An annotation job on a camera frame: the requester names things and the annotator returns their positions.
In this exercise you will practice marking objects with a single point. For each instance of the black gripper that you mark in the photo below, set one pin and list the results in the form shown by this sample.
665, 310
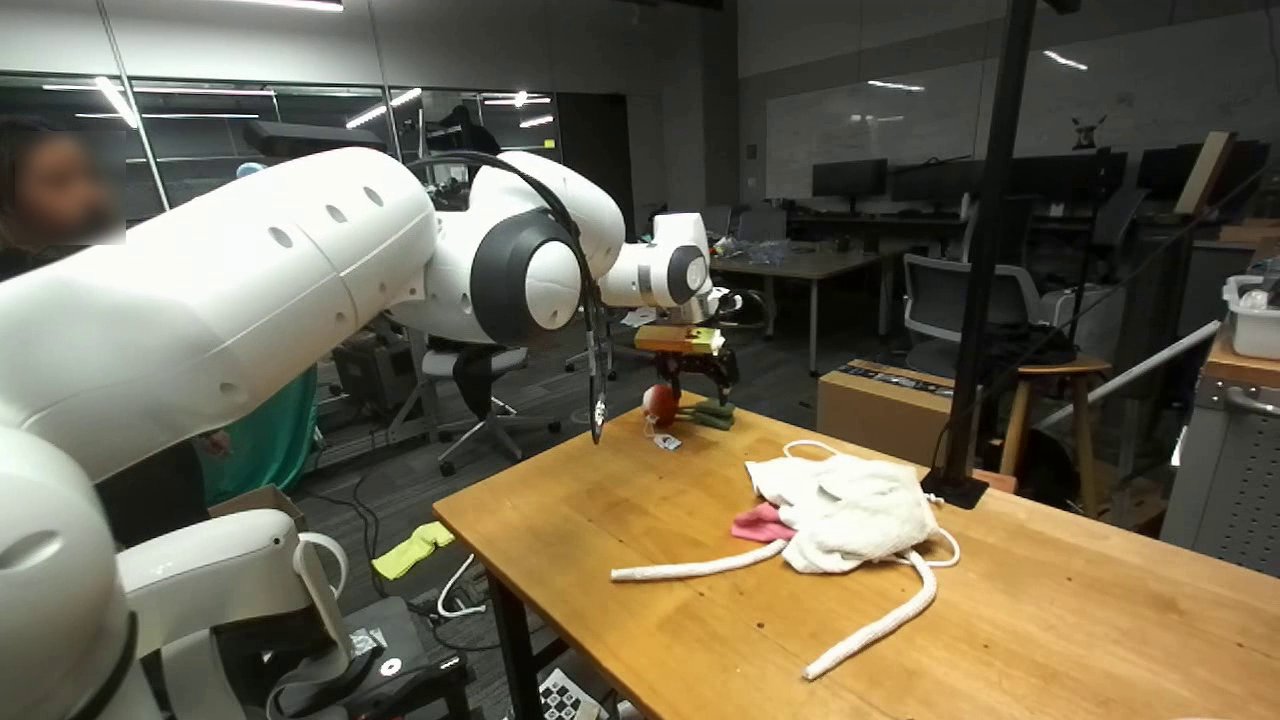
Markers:
706, 379

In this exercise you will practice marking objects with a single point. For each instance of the red radish toy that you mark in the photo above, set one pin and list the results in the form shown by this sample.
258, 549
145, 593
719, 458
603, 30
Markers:
662, 408

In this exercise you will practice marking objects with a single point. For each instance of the pink cloth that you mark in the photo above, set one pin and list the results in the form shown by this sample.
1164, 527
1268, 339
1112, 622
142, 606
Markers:
762, 527

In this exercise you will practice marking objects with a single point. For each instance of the white cloth towel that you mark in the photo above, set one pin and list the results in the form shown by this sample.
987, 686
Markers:
842, 510

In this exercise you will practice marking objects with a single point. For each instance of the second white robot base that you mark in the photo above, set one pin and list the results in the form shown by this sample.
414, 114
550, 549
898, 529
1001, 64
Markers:
236, 617

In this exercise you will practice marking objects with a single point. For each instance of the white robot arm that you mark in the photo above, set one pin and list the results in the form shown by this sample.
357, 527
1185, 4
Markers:
203, 314

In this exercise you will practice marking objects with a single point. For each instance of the cardboard box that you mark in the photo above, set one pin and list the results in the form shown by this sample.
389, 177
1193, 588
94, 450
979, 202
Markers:
887, 408

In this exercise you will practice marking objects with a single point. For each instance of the black office chair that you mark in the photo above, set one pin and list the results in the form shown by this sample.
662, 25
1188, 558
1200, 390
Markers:
472, 371

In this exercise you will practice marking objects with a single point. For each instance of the yellow paper on floor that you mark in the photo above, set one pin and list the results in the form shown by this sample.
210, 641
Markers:
417, 546

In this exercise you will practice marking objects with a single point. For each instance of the wooden stool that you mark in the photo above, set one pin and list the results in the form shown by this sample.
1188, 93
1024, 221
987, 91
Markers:
1045, 399

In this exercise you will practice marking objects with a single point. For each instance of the white plastic bin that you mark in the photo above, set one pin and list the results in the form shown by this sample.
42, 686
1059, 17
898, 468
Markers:
1254, 314

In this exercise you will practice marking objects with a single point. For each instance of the black camera stand pole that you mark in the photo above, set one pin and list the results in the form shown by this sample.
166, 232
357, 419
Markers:
952, 468

